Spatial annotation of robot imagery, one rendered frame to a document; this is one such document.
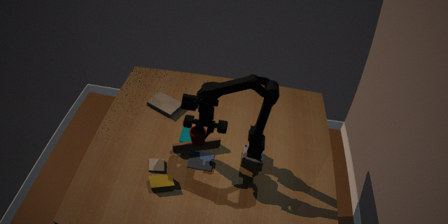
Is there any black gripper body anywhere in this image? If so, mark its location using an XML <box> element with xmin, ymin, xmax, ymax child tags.
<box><xmin>183</xmin><ymin>112</ymin><xmax>228</xmax><ymax>134</ymax></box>

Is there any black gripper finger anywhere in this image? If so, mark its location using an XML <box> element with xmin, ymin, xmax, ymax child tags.
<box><xmin>195</xmin><ymin>126</ymin><xmax>204</xmax><ymax>135</ymax></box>
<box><xmin>206</xmin><ymin>128</ymin><xmax>214</xmax><ymax>138</ymax></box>

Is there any red cup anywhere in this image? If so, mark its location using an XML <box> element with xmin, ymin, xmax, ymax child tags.
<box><xmin>189</xmin><ymin>126</ymin><xmax>206</xmax><ymax>147</ymax></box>

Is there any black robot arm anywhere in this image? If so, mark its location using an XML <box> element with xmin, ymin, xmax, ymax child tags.
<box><xmin>181</xmin><ymin>74</ymin><xmax>279</xmax><ymax>160</ymax></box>

